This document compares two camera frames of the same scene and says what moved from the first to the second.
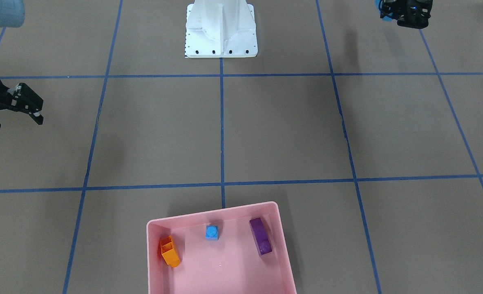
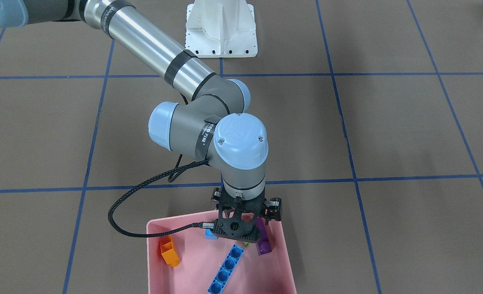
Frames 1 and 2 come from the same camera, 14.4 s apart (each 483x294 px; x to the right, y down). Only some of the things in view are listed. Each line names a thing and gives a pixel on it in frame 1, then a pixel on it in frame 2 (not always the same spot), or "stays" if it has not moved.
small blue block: (211, 232) stays
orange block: (169, 252) stays
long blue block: (385, 18) -> (226, 271)
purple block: (262, 239) stays
